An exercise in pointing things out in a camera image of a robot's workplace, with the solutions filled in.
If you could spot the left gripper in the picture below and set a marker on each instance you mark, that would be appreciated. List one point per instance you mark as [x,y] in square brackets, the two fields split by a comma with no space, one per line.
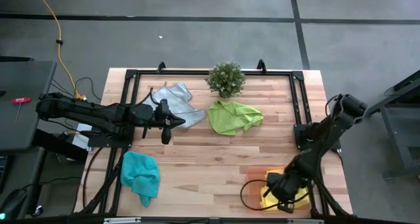
[162,114]

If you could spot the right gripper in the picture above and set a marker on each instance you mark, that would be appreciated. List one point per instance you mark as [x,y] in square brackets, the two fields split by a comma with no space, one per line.
[282,186]

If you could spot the grey waffle-weave towel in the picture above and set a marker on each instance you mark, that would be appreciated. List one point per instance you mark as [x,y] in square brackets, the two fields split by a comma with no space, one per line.
[183,102]

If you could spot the yellow microfiber towel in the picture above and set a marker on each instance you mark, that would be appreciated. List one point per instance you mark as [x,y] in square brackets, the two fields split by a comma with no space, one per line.
[302,197]

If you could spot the green microfiber towel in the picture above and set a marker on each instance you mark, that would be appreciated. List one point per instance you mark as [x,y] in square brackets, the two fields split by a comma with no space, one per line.
[233,117]

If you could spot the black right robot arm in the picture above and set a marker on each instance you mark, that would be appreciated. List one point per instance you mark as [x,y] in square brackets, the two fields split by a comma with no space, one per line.
[328,132]

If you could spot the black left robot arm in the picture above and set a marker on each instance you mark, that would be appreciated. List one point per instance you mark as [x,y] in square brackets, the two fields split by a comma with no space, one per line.
[98,114]

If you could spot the teal microfiber towel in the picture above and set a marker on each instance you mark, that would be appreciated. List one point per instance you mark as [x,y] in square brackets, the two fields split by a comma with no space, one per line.
[141,174]

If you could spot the orange translucent plastic bin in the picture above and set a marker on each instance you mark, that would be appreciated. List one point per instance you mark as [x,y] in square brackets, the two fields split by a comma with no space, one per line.
[254,184]

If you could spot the small potted artificial plant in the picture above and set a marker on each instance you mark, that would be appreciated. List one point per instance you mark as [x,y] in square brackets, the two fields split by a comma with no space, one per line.
[226,79]

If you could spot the white paper sheet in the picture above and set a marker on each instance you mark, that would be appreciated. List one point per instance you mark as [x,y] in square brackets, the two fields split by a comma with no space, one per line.
[80,140]

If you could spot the black metal stand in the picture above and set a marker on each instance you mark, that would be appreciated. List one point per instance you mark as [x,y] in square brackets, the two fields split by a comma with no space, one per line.
[397,135]

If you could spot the dark grey desk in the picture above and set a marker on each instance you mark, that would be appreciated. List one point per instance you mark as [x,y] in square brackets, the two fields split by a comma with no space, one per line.
[39,86]

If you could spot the black rounded device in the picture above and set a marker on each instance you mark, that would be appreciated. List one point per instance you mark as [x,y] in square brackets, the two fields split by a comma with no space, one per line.
[13,201]

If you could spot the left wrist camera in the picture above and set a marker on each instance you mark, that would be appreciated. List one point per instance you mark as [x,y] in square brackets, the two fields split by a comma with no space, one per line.
[166,136]

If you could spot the silver bracket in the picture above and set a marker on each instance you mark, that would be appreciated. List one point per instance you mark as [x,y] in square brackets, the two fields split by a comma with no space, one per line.
[121,220]
[305,221]

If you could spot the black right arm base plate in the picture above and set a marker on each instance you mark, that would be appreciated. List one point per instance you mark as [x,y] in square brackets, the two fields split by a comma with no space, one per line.
[302,142]

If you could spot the black aluminium rig frame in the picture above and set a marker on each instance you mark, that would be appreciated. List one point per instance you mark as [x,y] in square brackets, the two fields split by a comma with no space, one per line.
[170,73]

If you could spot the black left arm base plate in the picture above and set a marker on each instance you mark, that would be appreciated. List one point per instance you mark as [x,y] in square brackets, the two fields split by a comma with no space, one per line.
[108,140]

